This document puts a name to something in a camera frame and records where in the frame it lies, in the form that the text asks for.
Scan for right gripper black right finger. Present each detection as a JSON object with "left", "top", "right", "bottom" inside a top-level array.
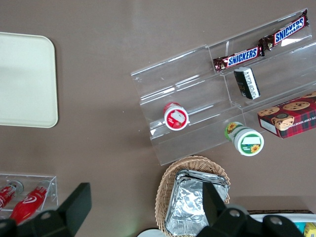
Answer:
[{"left": 201, "top": 182, "right": 232, "bottom": 227}]

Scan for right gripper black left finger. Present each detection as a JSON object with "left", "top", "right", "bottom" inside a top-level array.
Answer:
[{"left": 57, "top": 182, "right": 92, "bottom": 224}]

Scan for white rectangular snack tray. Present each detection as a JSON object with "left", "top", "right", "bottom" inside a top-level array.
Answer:
[{"left": 246, "top": 212, "right": 316, "bottom": 237}]

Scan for oval light wicker basket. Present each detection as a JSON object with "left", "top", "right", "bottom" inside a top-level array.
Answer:
[{"left": 154, "top": 155, "right": 231, "bottom": 237}]

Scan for beige rectangular tray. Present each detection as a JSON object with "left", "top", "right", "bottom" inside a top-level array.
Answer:
[{"left": 0, "top": 32, "right": 59, "bottom": 129}]

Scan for stacked aluminium foil containers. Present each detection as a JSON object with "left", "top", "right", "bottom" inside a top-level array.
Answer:
[{"left": 164, "top": 169, "right": 230, "bottom": 237}]

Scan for clear acrylic bottle rack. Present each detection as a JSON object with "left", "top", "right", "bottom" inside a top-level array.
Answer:
[{"left": 0, "top": 173, "right": 59, "bottom": 224}]

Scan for red cola bottle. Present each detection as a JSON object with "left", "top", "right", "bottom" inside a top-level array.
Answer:
[
  {"left": 0, "top": 181, "right": 25, "bottom": 211},
  {"left": 9, "top": 185, "right": 50, "bottom": 224}
]

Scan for green sunflower yogurt cup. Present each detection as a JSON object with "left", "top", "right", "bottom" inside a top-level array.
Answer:
[{"left": 224, "top": 121, "right": 265, "bottom": 157}]

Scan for teal snack packet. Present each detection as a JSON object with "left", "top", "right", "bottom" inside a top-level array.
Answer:
[{"left": 294, "top": 221, "right": 307, "bottom": 234}]

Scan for red strawberry yogurt cup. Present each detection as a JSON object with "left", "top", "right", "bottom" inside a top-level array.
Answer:
[{"left": 163, "top": 101, "right": 191, "bottom": 131}]

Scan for yellow snack packet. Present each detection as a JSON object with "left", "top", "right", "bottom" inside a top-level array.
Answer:
[{"left": 304, "top": 222, "right": 316, "bottom": 237}]

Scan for clear acrylic stepped shelf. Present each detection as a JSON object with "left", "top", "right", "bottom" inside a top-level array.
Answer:
[{"left": 130, "top": 8, "right": 316, "bottom": 166}]

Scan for red plaid cookie box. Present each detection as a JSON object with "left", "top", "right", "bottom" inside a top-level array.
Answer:
[{"left": 257, "top": 91, "right": 316, "bottom": 140}]

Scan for black and white small box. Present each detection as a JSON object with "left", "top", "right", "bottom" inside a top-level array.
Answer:
[{"left": 233, "top": 67, "right": 261, "bottom": 100}]

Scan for brown snickers bar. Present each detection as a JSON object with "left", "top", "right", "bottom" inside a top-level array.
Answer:
[
  {"left": 258, "top": 9, "right": 310, "bottom": 51},
  {"left": 212, "top": 45, "right": 266, "bottom": 73}
]

